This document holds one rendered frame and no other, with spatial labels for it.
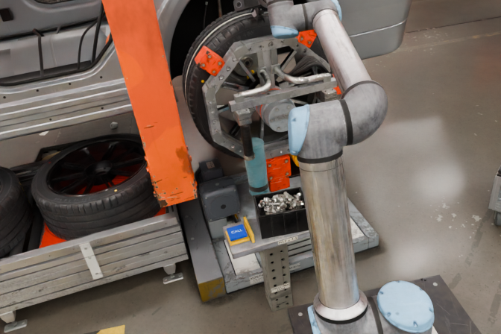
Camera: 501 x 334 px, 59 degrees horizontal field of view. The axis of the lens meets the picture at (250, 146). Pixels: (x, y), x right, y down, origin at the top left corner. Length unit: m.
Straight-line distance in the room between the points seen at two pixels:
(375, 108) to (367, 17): 1.41
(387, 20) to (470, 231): 1.17
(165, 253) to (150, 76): 0.92
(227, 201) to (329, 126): 1.19
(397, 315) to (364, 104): 0.59
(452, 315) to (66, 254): 1.57
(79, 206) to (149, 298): 0.56
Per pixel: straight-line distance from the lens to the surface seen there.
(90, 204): 2.13
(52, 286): 2.28
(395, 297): 1.36
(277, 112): 1.72
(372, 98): 1.10
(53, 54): 2.99
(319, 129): 1.04
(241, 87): 1.91
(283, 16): 1.53
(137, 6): 1.57
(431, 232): 2.50
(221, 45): 1.80
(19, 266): 2.20
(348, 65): 1.23
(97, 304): 2.38
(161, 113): 1.69
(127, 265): 2.21
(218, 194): 2.13
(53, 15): 3.91
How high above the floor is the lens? 1.67
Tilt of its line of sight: 31 degrees down
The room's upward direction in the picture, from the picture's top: 8 degrees counter-clockwise
